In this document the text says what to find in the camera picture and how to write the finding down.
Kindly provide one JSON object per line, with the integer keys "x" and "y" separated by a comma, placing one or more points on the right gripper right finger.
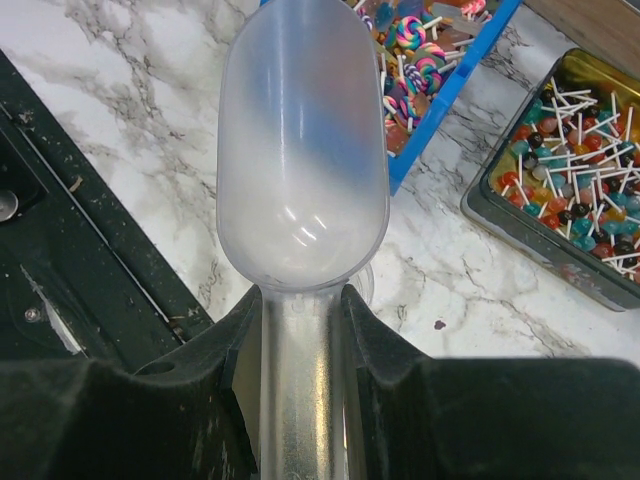
{"x": 410, "y": 416}

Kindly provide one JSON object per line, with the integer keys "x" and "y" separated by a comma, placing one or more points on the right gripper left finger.
{"x": 176, "y": 418}

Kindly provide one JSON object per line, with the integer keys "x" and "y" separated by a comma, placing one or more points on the square tin of lollipops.
{"x": 562, "y": 184}

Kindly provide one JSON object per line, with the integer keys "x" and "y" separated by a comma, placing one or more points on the clear plastic scoop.
{"x": 302, "y": 206}

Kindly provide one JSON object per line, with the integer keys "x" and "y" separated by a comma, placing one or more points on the blue plastic candy bin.
{"x": 427, "y": 51}

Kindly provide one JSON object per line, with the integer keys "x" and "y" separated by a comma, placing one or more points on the clear glass jar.
{"x": 364, "y": 283}

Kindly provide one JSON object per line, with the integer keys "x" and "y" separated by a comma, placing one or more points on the wooden board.
{"x": 609, "y": 29}

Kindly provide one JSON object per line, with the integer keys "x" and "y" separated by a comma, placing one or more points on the black front mounting rail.
{"x": 79, "y": 278}

